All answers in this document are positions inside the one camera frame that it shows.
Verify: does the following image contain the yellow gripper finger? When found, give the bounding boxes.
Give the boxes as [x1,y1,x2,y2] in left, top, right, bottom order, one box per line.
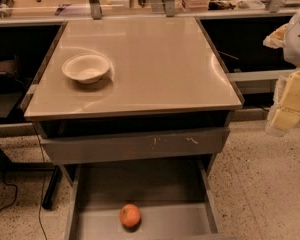
[263,24,287,49]
[265,68,300,137]

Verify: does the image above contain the orange fruit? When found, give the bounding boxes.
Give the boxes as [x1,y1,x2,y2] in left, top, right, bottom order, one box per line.
[119,204,141,228]

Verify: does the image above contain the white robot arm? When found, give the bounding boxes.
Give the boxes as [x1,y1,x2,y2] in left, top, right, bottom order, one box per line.
[263,9,300,137]

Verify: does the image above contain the open grey middle drawer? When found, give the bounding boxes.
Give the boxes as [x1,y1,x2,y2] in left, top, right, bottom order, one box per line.
[64,158,237,240]

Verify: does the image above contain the grey drawer cabinet with counter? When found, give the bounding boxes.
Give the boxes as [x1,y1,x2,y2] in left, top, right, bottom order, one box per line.
[20,16,245,240]

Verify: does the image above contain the closed grey top drawer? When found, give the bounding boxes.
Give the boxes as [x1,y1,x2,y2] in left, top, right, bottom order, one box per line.
[41,127,230,165]

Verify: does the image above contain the white paper bowl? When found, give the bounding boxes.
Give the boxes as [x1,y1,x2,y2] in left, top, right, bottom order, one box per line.
[62,54,110,84]

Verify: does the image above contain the black table leg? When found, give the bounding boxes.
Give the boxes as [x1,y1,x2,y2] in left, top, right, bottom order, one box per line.
[41,166,61,210]

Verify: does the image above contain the grey metal post left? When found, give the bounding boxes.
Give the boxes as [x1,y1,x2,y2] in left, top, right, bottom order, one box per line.
[89,0,102,20]

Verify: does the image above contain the black floor cable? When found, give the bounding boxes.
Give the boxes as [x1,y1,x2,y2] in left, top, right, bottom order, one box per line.
[0,123,49,240]

